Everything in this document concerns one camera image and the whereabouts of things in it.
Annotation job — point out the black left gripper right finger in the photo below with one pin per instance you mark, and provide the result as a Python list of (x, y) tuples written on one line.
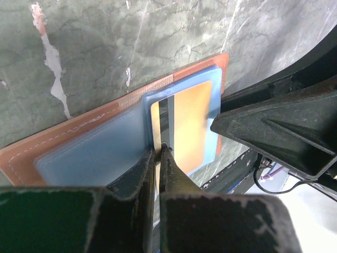
[(192, 220)]

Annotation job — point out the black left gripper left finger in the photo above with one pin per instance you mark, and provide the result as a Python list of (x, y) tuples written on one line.
[(113, 218)]

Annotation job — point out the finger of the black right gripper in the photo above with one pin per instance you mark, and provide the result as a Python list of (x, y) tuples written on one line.
[(297, 130), (318, 65)]

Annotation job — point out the brown leather card holder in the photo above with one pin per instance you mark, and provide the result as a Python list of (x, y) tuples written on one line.
[(92, 149)]

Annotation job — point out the orange striped card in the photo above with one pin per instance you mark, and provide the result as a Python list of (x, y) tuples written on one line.
[(180, 121)]

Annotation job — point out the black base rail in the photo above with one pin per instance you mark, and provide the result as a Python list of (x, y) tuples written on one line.
[(237, 177)]

